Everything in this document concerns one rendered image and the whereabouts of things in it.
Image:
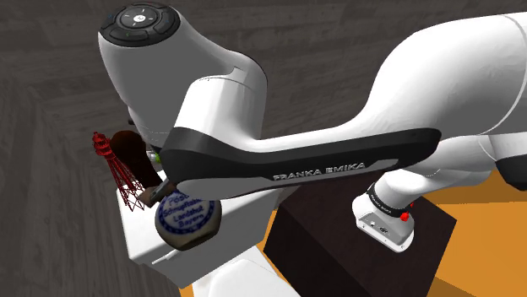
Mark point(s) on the grey jar with blue print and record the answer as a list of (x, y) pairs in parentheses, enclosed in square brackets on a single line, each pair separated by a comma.
[(187, 224)]

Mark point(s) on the dark brown bottle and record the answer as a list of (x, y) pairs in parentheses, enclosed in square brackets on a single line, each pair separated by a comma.
[(134, 154)]

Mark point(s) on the small green round object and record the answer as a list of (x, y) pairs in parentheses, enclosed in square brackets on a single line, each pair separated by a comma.
[(155, 157)]

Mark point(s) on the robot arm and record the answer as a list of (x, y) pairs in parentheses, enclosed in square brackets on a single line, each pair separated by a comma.
[(214, 107)]

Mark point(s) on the dark robot stand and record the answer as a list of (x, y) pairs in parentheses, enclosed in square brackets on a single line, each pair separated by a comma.
[(325, 251)]

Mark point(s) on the red lattice tower figure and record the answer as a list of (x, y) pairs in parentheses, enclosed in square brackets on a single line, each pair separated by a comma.
[(123, 181)]

